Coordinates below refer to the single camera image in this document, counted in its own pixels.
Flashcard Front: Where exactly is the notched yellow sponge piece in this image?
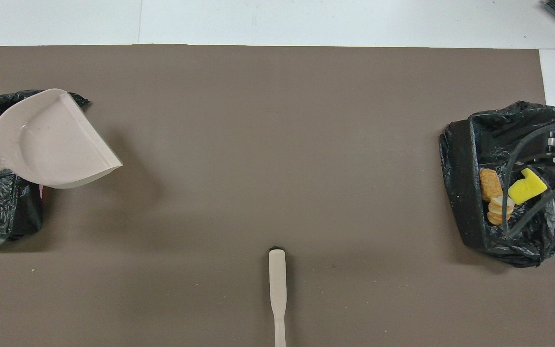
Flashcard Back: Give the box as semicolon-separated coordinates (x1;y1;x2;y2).
507;167;548;205

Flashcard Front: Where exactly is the black bag lined pink bin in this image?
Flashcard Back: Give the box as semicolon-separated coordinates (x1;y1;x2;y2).
0;90;89;244

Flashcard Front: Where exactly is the brown table mat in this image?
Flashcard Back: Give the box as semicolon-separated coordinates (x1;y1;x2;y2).
0;44;555;347

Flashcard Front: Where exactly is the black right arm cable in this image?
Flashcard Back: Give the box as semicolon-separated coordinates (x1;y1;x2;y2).
501;122;555;238

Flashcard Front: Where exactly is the brown toy nugget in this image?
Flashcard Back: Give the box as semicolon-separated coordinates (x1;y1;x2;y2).
479;168;503;202

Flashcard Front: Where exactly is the pale toy dumpling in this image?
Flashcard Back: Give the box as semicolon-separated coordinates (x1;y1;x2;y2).
487;194;515;226

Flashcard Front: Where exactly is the beige plastic dustpan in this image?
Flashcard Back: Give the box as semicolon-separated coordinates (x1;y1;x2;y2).
0;88;123;189

